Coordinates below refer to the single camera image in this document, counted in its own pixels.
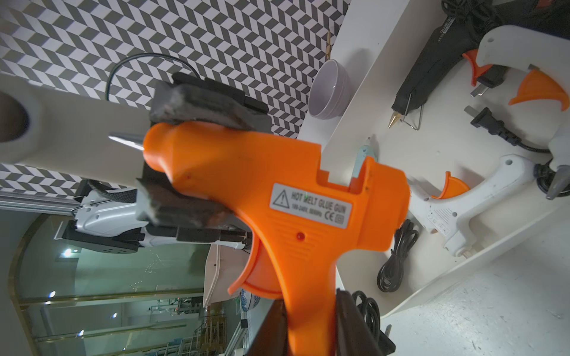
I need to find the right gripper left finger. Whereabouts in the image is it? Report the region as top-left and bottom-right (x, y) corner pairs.
(246, 300), (289, 356)

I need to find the white hot glue gun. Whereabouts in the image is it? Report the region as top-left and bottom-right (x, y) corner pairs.
(408, 154), (535, 257)
(476, 25), (569, 200)

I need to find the cream plastic storage box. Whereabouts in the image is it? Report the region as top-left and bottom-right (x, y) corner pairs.
(299, 1), (569, 317)

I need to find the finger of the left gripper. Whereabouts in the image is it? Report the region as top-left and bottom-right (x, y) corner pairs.
(136, 179), (249, 243)
(149, 72), (273, 133)

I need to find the lilac bowl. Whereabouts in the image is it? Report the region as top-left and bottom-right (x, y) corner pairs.
(308, 59), (353, 120)

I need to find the orange hot glue gun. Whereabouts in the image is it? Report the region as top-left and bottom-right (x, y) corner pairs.
(111, 121), (411, 355)

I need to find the light blue hot glue gun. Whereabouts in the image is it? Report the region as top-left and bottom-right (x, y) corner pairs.
(352, 136), (379, 178)

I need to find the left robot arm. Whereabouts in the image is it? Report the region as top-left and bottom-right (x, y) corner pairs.
(1, 73), (272, 254)

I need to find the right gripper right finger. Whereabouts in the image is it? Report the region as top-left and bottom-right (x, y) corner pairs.
(335, 289), (383, 356)

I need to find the wooden stick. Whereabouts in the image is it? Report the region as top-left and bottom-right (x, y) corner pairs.
(325, 31), (332, 61)

